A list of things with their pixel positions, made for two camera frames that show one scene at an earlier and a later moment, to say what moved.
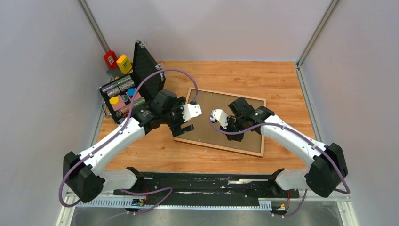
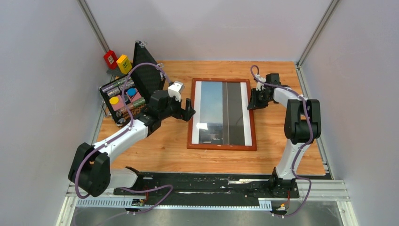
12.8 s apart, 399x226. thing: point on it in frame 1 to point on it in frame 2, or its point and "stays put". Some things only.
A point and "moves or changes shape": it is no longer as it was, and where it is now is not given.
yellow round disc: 114,100 stays put
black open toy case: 116,96 stays put
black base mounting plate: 209,188 stays put
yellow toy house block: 124,64 stays put
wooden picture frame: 191,94 moves or changes shape
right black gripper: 238,138 to 254,103
